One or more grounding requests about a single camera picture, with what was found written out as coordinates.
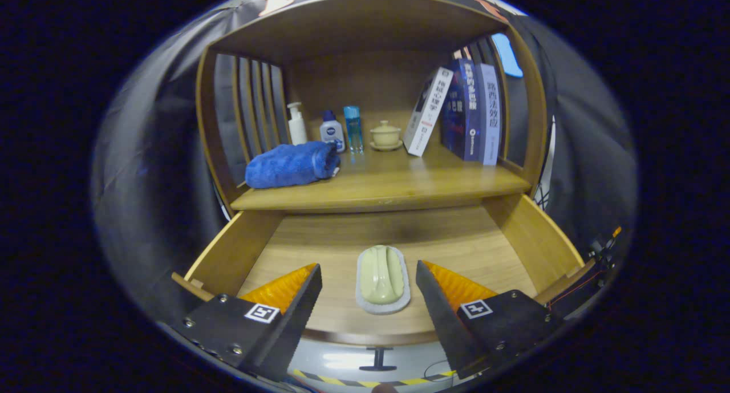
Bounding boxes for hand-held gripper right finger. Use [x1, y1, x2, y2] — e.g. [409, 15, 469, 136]
[415, 260, 565, 379]

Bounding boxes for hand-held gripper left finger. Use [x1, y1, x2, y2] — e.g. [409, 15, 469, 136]
[160, 263, 323, 382]

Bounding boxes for wooden countertop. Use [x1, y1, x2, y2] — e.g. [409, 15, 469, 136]
[231, 139, 532, 214]

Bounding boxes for wooden cabinet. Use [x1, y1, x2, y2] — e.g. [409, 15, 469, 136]
[195, 0, 549, 214]

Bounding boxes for yellow black hazard tape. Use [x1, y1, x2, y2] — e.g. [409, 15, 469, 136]
[292, 368, 457, 389]

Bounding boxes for blue rolled towel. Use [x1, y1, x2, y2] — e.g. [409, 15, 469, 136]
[245, 141, 341, 189]

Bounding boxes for black equipment with orange part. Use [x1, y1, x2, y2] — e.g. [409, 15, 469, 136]
[587, 226, 623, 271]

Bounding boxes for white bottle blue cap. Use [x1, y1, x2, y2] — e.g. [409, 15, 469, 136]
[319, 110, 346, 153]

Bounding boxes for white pump bottle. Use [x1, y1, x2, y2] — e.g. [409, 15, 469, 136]
[287, 102, 308, 146]

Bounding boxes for beige lidded teacup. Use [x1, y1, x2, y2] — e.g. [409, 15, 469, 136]
[370, 120, 403, 152]

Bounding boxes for clear blue bottle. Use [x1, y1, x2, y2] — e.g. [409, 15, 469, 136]
[343, 106, 364, 154]

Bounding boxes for white book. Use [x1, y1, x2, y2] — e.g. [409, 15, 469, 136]
[403, 67, 455, 157]

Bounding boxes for dark blue book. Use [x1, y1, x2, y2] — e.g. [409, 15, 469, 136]
[440, 59, 481, 162]

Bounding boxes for light blue book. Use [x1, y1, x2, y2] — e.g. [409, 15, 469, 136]
[477, 63, 502, 166]

